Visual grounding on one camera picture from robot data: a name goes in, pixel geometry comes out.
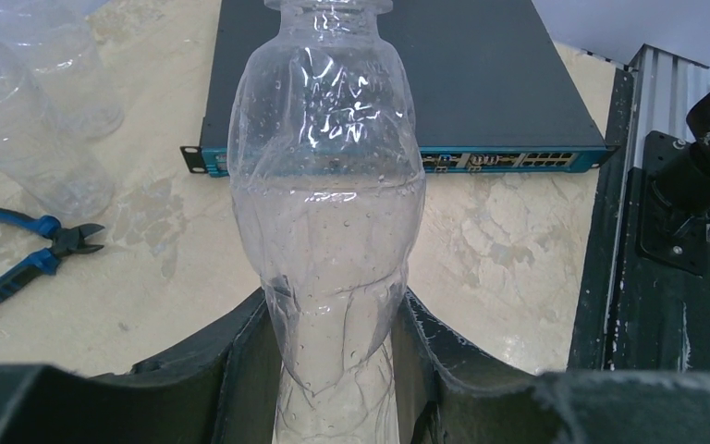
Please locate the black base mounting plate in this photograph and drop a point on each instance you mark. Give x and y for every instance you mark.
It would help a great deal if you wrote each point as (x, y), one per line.
(645, 296)

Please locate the blue handled pliers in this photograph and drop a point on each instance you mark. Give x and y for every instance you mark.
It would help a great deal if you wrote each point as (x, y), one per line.
(44, 262)

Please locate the clear plastic bottle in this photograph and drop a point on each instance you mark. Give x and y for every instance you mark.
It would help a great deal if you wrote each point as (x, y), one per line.
(57, 45)

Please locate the dark network switch box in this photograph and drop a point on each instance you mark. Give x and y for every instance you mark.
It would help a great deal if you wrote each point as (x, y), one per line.
(471, 92)

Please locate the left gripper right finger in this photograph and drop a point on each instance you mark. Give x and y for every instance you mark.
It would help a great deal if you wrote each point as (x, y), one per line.
(451, 391)

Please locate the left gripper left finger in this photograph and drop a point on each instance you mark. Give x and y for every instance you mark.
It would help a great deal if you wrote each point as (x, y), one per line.
(217, 386)

